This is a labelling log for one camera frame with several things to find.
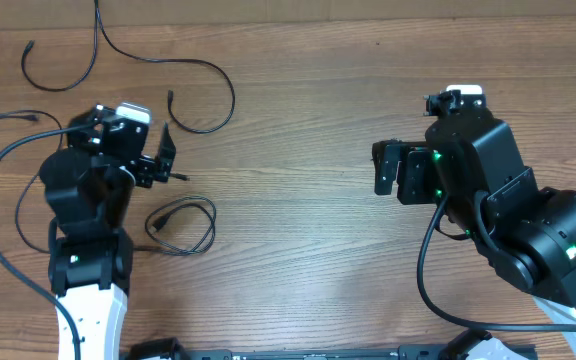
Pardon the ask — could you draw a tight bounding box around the black usb cable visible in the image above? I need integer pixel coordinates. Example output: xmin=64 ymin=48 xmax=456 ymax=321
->
xmin=20 ymin=0 xmax=237 ymax=135
xmin=132 ymin=172 xmax=218 ymax=257
xmin=0 ymin=109 xmax=69 ymax=255

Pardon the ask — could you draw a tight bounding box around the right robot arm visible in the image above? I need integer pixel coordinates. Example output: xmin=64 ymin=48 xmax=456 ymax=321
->
xmin=372 ymin=85 xmax=576 ymax=356

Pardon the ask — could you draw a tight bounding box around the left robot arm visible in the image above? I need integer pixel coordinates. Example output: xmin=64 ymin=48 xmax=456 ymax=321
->
xmin=39 ymin=102 xmax=176 ymax=359

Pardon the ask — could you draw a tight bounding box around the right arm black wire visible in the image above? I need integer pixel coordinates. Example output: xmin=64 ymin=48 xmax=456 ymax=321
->
xmin=415 ymin=192 xmax=576 ymax=337

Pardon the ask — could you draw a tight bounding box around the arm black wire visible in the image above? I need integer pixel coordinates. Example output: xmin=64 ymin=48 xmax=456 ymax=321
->
xmin=0 ymin=122 xmax=99 ymax=360
xmin=415 ymin=192 xmax=576 ymax=337

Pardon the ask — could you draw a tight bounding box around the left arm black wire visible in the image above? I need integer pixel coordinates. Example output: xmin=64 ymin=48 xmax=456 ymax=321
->
xmin=0 ymin=122 xmax=99 ymax=360

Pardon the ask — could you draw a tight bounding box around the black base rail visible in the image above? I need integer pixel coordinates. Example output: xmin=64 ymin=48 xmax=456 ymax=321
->
xmin=119 ymin=330 xmax=538 ymax=360

